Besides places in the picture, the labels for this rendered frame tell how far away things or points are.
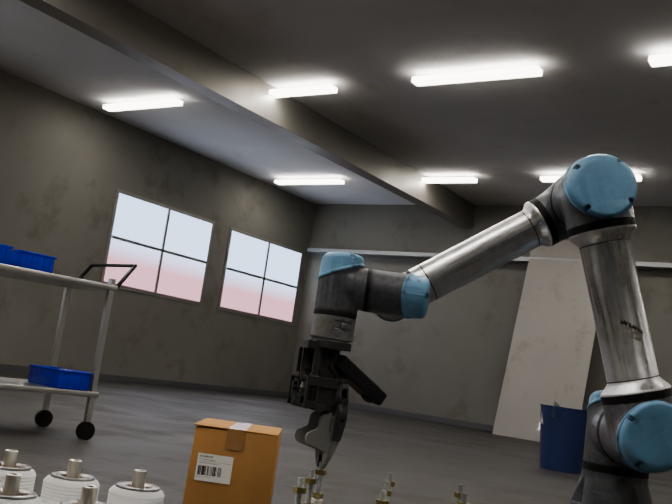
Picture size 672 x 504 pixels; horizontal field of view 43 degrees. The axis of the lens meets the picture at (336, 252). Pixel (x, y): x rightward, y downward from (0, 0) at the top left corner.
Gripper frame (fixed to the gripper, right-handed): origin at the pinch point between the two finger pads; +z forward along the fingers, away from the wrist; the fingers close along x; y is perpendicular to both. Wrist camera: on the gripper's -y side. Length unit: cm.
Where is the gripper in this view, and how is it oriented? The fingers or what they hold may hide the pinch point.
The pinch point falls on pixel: (325, 460)
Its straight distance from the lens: 148.5
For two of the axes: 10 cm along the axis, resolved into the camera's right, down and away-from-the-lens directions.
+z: -1.4, 9.8, -1.4
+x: 4.5, -0.6, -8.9
